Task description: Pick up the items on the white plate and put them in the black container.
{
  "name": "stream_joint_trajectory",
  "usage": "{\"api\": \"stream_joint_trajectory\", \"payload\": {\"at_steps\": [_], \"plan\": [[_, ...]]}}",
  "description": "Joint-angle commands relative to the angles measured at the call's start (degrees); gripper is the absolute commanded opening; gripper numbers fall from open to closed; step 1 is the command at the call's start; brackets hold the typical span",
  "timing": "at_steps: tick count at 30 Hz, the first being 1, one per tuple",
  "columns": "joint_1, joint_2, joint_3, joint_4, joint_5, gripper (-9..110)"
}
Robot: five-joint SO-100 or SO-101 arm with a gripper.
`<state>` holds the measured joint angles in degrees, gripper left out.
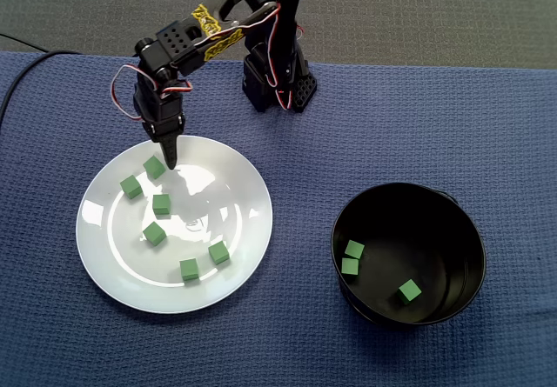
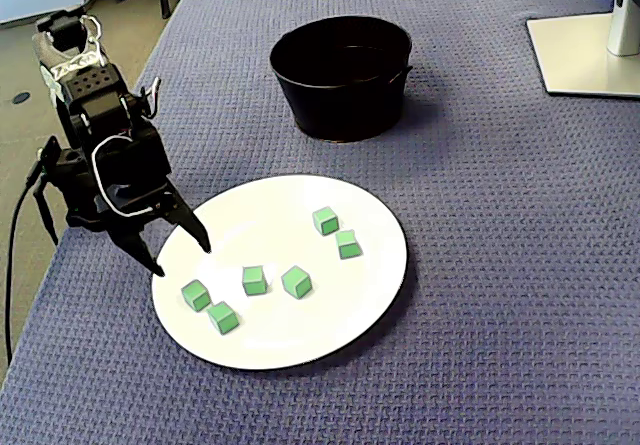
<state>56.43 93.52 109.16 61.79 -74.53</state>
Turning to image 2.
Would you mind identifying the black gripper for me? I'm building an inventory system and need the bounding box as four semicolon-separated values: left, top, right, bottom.
89;126;212;278

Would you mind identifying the green cube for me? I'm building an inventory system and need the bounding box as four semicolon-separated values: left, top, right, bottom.
311;205;340;238
335;229;362;261
280;264;314;300
241;265;268;297
206;300;239;337
180;279;213;312

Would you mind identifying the white round plate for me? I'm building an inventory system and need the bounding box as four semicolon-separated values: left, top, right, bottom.
150;173;409;372

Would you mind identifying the black round container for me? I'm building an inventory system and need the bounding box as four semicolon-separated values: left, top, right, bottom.
268;14;414;145

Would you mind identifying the black table clamp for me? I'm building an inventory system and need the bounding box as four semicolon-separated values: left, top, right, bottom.
30;177;60;246

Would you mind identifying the blue waffle-weave cloth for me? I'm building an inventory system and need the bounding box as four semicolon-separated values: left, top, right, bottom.
0;0;640;445

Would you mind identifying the silver monitor stand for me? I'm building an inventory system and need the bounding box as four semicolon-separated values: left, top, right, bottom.
525;0;640;99

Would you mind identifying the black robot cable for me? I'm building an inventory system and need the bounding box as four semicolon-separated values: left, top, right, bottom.
3;137;61;366

